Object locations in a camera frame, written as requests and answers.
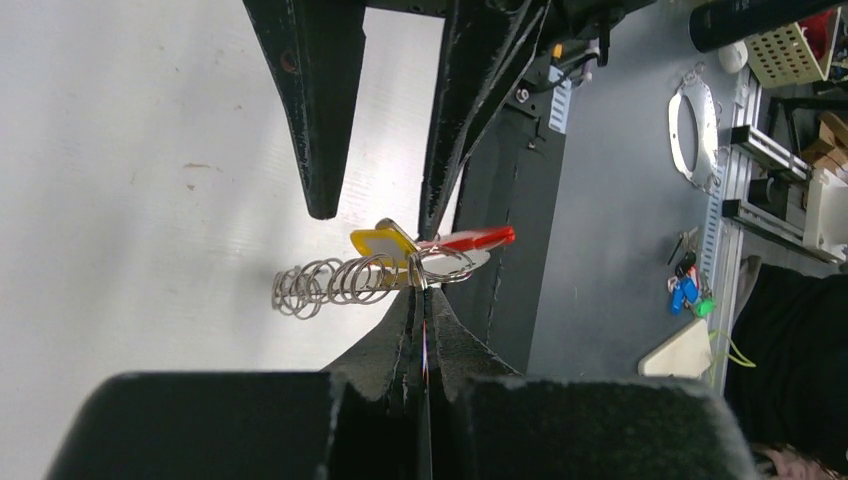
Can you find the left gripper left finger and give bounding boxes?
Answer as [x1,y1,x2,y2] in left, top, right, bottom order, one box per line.
[48,288,419,479]

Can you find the beige perforated basket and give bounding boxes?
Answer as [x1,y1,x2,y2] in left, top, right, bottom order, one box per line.
[745,8,841,89]

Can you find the black cylinder flask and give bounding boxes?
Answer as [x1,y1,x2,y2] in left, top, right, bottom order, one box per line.
[688,0,841,53]

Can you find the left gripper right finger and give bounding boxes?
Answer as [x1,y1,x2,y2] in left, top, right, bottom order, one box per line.
[423,288,758,479]

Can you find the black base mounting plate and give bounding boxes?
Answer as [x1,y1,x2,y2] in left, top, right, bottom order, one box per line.
[445,90,569,373]

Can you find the red handled keyring holder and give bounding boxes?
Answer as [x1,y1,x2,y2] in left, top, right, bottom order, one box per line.
[271,218,516,320]

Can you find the yellow key tag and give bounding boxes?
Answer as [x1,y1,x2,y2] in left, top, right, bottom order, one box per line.
[350,228,417,269]

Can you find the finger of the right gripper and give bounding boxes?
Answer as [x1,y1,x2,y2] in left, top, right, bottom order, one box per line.
[417,0,636,240]
[244,1,366,220]

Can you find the bunch of coloured key tags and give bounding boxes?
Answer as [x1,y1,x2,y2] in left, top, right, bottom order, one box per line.
[666,227,717,319]

